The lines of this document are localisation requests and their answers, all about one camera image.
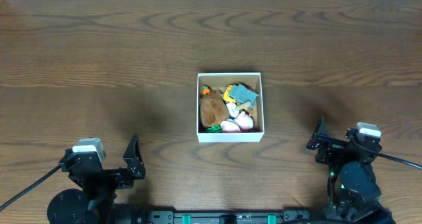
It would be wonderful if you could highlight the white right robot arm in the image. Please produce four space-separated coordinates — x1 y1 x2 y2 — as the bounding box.
306 117 394 223

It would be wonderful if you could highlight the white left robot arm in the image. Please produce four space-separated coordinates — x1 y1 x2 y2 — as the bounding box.
47 135 147 224

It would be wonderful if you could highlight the white cardboard box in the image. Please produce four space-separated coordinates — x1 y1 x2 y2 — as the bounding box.
196 72 265 143

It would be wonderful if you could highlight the brown plush capybara with orange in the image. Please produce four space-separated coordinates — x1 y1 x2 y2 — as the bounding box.
199 86 229 128

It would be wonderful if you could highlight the pink plush pig with hat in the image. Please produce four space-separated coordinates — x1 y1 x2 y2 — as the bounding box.
220 111 255 133

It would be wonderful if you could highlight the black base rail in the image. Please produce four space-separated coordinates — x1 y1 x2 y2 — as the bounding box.
146 209 322 224

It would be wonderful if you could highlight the yellow grey toy dump truck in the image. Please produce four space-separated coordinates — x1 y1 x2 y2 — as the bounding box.
222 84 258 110

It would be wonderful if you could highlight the pig face wooden rattle drum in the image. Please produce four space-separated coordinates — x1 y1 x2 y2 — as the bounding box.
226 101 251 119

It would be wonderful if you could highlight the green plastic spinning disc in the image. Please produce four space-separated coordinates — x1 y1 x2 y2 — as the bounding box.
205 125 222 133

